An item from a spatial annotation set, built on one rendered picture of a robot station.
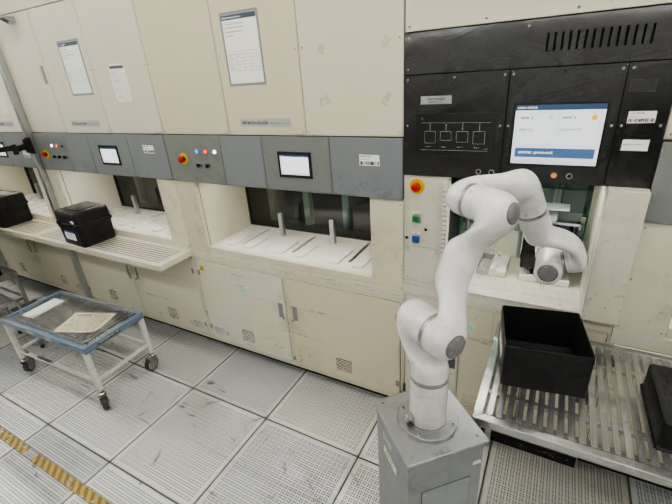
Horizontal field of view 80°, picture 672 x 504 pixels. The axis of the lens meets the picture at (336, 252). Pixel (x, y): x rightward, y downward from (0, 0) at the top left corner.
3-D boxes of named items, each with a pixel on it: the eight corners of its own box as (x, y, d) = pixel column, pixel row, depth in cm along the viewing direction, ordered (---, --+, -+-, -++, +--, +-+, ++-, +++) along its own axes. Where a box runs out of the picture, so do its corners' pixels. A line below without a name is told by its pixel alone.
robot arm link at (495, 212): (426, 338, 127) (463, 368, 114) (398, 337, 120) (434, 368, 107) (488, 188, 117) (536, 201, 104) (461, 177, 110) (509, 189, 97)
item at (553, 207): (514, 273, 190) (523, 210, 177) (519, 256, 207) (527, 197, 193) (573, 282, 179) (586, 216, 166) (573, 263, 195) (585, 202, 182)
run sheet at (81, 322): (50, 333, 251) (49, 331, 250) (76, 312, 272) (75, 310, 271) (95, 333, 246) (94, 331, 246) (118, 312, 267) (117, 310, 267)
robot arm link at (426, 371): (426, 395, 118) (428, 328, 109) (390, 360, 134) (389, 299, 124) (457, 379, 123) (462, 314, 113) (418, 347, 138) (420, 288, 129)
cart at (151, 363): (18, 374, 288) (-10, 318, 268) (85, 333, 330) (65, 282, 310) (107, 414, 247) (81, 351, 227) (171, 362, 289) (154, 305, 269)
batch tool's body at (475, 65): (399, 416, 230) (399, 33, 150) (442, 326, 305) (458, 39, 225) (575, 476, 190) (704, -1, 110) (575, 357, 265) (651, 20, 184)
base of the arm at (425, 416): (414, 450, 123) (415, 405, 115) (389, 405, 140) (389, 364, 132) (468, 432, 127) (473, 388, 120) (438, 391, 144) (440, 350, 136)
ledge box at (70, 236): (61, 243, 297) (48, 210, 286) (97, 230, 319) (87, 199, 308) (83, 249, 282) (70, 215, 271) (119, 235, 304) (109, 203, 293)
